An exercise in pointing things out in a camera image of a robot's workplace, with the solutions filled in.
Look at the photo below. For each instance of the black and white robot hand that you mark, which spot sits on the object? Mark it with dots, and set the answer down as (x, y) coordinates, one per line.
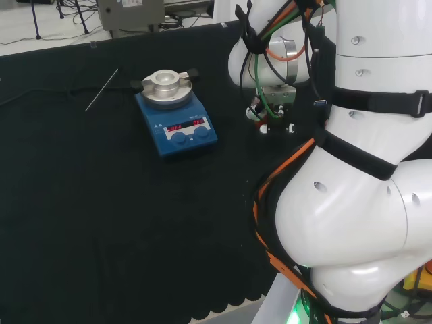
(281, 104)

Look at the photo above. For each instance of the blue heater with steel plate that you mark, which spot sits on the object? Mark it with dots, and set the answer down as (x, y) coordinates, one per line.
(175, 135)

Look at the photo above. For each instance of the grey metal cabinet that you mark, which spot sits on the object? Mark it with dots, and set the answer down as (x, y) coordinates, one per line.
(131, 13)

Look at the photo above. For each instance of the thin steel probe rod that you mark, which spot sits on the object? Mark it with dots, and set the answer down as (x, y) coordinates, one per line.
(101, 90)

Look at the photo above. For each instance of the black bench cloth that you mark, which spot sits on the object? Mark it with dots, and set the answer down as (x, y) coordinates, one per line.
(118, 209)

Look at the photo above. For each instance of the yellow stop button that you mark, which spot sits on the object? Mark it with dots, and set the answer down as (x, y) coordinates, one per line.
(412, 280)

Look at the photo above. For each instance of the black tripod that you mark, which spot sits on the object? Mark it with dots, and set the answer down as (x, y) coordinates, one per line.
(36, 20)
(79, 17)

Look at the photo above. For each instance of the grey metal base plate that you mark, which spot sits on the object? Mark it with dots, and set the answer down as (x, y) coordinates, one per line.
(278, 300)

